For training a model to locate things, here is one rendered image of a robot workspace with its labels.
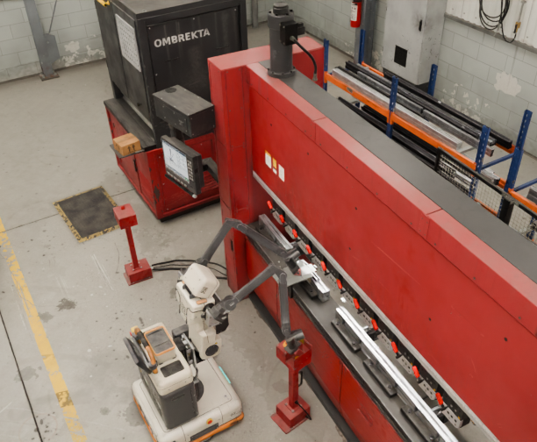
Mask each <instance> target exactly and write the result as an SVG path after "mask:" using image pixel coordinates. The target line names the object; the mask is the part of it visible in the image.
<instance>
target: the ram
mask: <svg viewBox="0 0 537 442"><path fill-rule="evenodd" d="M249 102H250V120H251V139H252V157H253V170H254V172H255V173H256V174H257V175H258V176H259V177H260V178H261V179H262V181H263V182H264V183H265V184H266V185H267V186H268V187H269V188H270V189H271V191H272V192H273V193H274V194H275V195H276V196H277V197H278V198H279V199H280V201H281V202H282V203H283V204H284V205H285V206H286V207H287V208H288V209H289V211H290V212H291V213H292V214H293V215H294V216H295V217H296V218H297V220H298V221H299V222H300V223H301V224H302V225H303V226H304V227H305V228H306V230H307V231H308V232H309V233H310V234H311V235H312V236H313V237H314V238H315V239H316V240H317V241H318V242H319V243H320V244H321V245H322V246H323V247H324V249H325V250H326V251H327V252H328V253H329V254H330V255H331V256H332V257H333V259H334V260H335V261H336V262H337V263H338V264H339V265H340V266H341V268H342V269H343V270H344V271H345V272H346V273H347V274H348V275H349V276H350V278H351V279H352V280H353V281H354V282H355V283H356V284H357V285H358V286H359V288H360V289H361V290H362V291H363V292H364V293H365V294H366V295H367V296H368V298H369V299H370V300H371V301H372V302H373V303H374V304H375V305H376V307H377V308H378V309H379V310H380V311H381V312H382V313H383V314H384V315H385V316H386V317H387V318H388V319H389V320H390V321H391V322H392V323H393V324H394V326H395V327H396V328H397V329H398V330H399V331H400V332H401V333H402V334H403V336H404V337H405V338H406V339H407V340H408V341H409V342H410V343H411V344H412V346H413V347H414V348H415V349H416V350H417V351H418V352H419V354H420V355H421V356H422V357H423V358H424V359H425V360H426V361H427V362H428V364H429V365H430V366H431V367H432V368H433V369H434V370H435V371H436V372H437V374H438V375H439V376H440V377H441V378H442V379H443V380H444V381H445V382H446V384H447V385H448V386H449V387H450V388H451V389H452V390H453V391H454V392H455V393H456V394H457V395H458V396H459V397H460V398H461V399H462V400H463V402H464V403H465V404H466V405H467V406H468V407H469V408H470V409H471V410H472V412H473V413H474V414H475V415H476V416H477V417H478V418H479V419H480V420H481V422H482V423H483V424H484V425H485V426H486V427H487V428H488V429H489V430H490V432H491V433H492V434H493V435H494V436H495V437H496V438H497V439H498V441H499V442H537V337H536V336H535V335H533V334H532V333H531V332H530V331H529V330H528V329H527V328H526V327H525V326H524V325H523V324H522V323H520V322H519V321H518V320H517V319H516V318H515V317H513V316H512V315H511V314H510V313H509V312H508V311H507V310H505V309H504V308H503V307H502V306H501V305H500V304H499V303H497V302H496V301H495V300H494V299H493V298H492V297H490V296H489V295H488V294H487V293H486V292H485V291H483V290H482V289H481V288H480V287H479V286H478V285H476V284H475V283H474V282H473V281H472V280H471V279H470V278H468V276H467V275H465V274H464V273H463V272H462V271H461V270H460V269H459V268H458V267H457V266H455V265H454V264H453V263H452V262H451V261H450V260H448V259H447V258H446V257H445V256H444V255H443V254H442V253H440V252H439V251H438V250H437V249H436V248H435V247H433V246H432V245H431V244H430V243H429V242H428V241H426V240H425V239H424V238H423V237H422V236H421V235H419V234H418V233H417V232H416V231H415V230H414V229H413V228H411V227H410V226H409V225H408V224H407V223H406V222H405V221H404V220H403V219H402V218H401V217H400V216H398V215H397V214H396V213H395V212H394V211H393V210H391V209H390V208H389V207H388V206H387V205H386V204H385V203H383V202H382V201H381V200H380V199H379V198H378V197H377V196H375V195H374V194H373V193H372V192H371V191H370V190H368V189H367V188H366V187H365V186H364V185H363V184H361V183H360V182H359V181H358V180H357V179H356V178H354V177H353V176H352V175H351V174H350V173H349V172H348V171H347V170H346V169H345V168H344V167H343V166H341V165H340V164H339V163H338V162H337V161H336V160H335V159H333V158H332V157H331V156H330V155H329V154H328V153H326V152H325V151H324V150H323V149H322V148H321V147H320V146H318V145H317V144H316V143H315V142H314V141H313V140H311V139H310V138H309V137H308V136H307V135H306V134H304V133H303V132H302V131H301V130H300V129H299V128H297V127H296V126H295V125H294V124H293V123H292V122H291V121H289V120H288V119H287V118H286V117H285V116H284V115H283V114H282V113H281V112H280V111H279V110H278V109H276V108H275V107H274V106H273V105H272V104H271V103H269V102H268V101H267V100H266V99H265V98H264V97H263V96H261V95H260V94H259V93H258V92H257V91H256V90H255V89H253V88H252V87H251V86H250V85H249ZM266 151H267V152H268V153H269V154H270V156H271V168H270V167H269V166H268V165H267V164H266ZM273 158H274V159H275V160H276V168H275V167H274V166H273ZM279 164H280V166H281V167H282V168H283V169H284V181H283V180H282V179H281V178H280V177H279ZM273 168H274V169H275V170H276V173H275V172H274V171H273ZM253 177H254V178H255V179H256V181H258V183H260V184H261V185H262V187H263V188H264V189H265V190H266V191H267V192H268V193H269V194H270V195H271V197H272V198H273V199H274V200H275V201H276V202H277V203H278V205H279V206H280V207H281V208H282V209H283V210H284V211H285V212H286V214H287V215H288V216H289V217H290V218H291V219H292V220H293V221H294V223H295V224H296V225H297V226H298V227H299V228H300V229H301V231H302V232H303V233H304V234H305V235H306V236H307V237H308V238H309V240H310V241H311V242H312V243H313V244H314V245H315V246H316V247H317V248H318V249H319V250H320V252H322V253H323V254H324V256H325V257H326V258H327V259H328V260H329V261H330V262H331V263H332V265H333V266H334V267H335V268H336V269H337V270H338V271H339V273H340V274H341V275H342V276H343V277H344V278H345V279H346V280H347V282H348V283H349V284H350V285H351V286H352V287H353V288H354V290H355V291H356V292H357V293H358V294H359V295H360V296H361V297H362V299H363V300H364V301H365V302H366V303H367V304H368V305H369V307H370V308H371V309H372V310H373V311H374V312H375V313H376V314H377V315H378V316H379V317H380V318H381V319H382V320H383V321H384V323H385V324H386V325H387V326H388V327H389V328H390V329H391V330H392V332H393V333H394V334H395V335H396V336H397V337H398V338H399V340H400V341H401V342H402V343H403V344H404V345H405V346H406V347H407V349H408V350H409V351H410V352H411V353H412V354H413V355H414V357H415V358H416V359H417V360H418V361H419V362H420V363H421V364H422V366H423V367H424V368H425V369H426V370H427V371H428V372H429V373H430V375H431V376H432V377H433V378H434V379H435V380H436V381H437V382H438V383H439V384H440V385H441V386H442V387H443V388H444V389H445V391H446V392H447V393H448V394H449V395H450V396H451V397H452V399H453V400H454V401H455V402H456V403H457V404H458V405H459V406H460V408H461V409H462V410H463V411H464V412H465V413H466V414H467V415H468V417H469V418H470V419H471V420H472V421H473V422H474V423H475V425H476V426H477V427H478V428H479V429H480V430H481V431H482V432H483V434H484V435H485V436H486V437H487V438H488V439H489V440H490V442H495V441H494V440H493V439H492V438H491V437H490V435H489V434H488V433H487V432H486V431H485V430H484V429H483V427H482V426H481V425H480V424H479V423H478V422H477V421H476V420H475V419H474V418H473V417H472V416H471V415H470V414H469V413H468V412H467V410H466V409H465V408H464V407H463V406H462V405H461V404H460V403H459V402H458V400H457V399H456V398H455V397H454V396H453V395H452V394H451V393H450V391H449V390H448V389H447V388H446V387H445V386H444V385H443V384H442V382H441V381H440V380H439V379H438V378H437V377H436V376H435V375H434V373H433V372H432V371H431V370H430V369H429V368H428V367H427V366H426V364H425V363H424V362H423V361H422V360H421V359H420V358H419V357H418V355H417V354H416V353H415V352H414V351H413V350H412V349H411V348H410V347H409V346H408V345H407V344H406V343H405V342H404V341H403V340H402V338H401V337H400V336H399V335H398V334H397V333H396V332H395V331H394V329H393V328H392V327H391V326H390V325H389V324H388V323H387V322H386V320H385V319H384V318H383V317H382V316H381V315H380V314H379V313H378V312H377V310H376V309H375V308H374V307H373V306H372V305H371V304H370V303H369V301H368V300H367V299H366V298H365V297H364V296H363V295H362V293H361V292H360V291H359V290H358V289H357V288H356V287H355V286H354V284H353V283H352V282H351V281H350V280H349V279H348V278H347V277H346V276H345V275H344V274H343V273H342V272H341V271H340V270H339V269H338V267H337V266H336V265H335V264H334V263H333V262H332V261H331V260H330V259H329V257H328V256H327V255H326V254H325V253H324V252H323V251H322V250H321V248H320V247H319V246H318V245H317V244H316V243H315V242H314V241H313V239H312V238H311V237H310V236H309V235H308V234H307V233H306V232H305V230H304V229H303V228H302V227H301V226H300V225H299V224H298V223H297V221H296V220H295V219H294V218H293V217H292V216H291V215H290V214H289V212H288V211H287V210H286V209H284V207H283V206H282V205H281V204H280V203H279V202H278V201H277V200H276V199H275V198H274V197H273V195H272V194H271V193H270V192H269V191H268V190H267V189H266V188H265V186H264V185H263V184H262V183H261V182H260V181H259V180H258V179H257V177H256V176H255V175H254V174H253Z"/></svg>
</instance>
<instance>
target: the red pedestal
mask: <svg viewBox="0 0 537 442"><path fill-rule="evenodd" d="M113 212H114V216H115V219H116V221H117V222H118V225H119V227H120V229H121V230H123V229H125V233H126V237H127V242H128V246H129V250H130V254H131V258H132V262H131V263H128V264H125V265H124V266H125V272H124V273H123V275H124V277H125V279H126V282H127V284H128V286H131V285H133V284H135V283H138V282H143V281H145V280H148V279H151V278H153V275H152V270H151V267H150V266H149V264H148V262H147V259H146V258H144V259H141V260H138V258H137V254H136V250H135V245H134V241H133V237H132V229H131V227H132V226H135V225H137V224H138V221H137V217H136V214H135V212H134V210H133V208H132V206H131V205H130V203H127V204H124V205H120V206H118V207H114V208H113Z"/></svg>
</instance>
